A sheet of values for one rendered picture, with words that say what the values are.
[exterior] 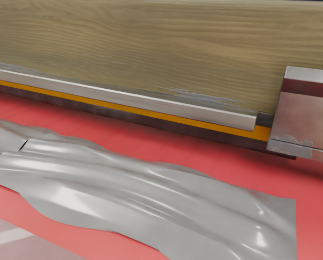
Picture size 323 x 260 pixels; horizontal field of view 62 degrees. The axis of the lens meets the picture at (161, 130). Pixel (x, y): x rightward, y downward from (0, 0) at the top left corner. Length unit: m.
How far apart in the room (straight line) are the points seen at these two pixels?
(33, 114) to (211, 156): 0.17
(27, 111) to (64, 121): 0.05
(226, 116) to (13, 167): 0.14
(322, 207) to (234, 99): 0.08
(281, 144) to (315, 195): 0.04
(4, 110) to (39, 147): 0.11
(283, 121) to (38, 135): 0.18
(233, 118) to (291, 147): 0.04
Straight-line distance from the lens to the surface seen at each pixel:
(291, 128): 0.17
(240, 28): 0.18
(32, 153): 0.21
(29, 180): 0.18
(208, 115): 0.18
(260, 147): 0.20
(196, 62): 0.19
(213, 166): 0.19
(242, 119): 0.17
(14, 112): 0.30
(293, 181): 0.20
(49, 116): 0.27
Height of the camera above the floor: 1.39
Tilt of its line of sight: 53 degrees down
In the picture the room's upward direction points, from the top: 18 degrees counter-clockwise
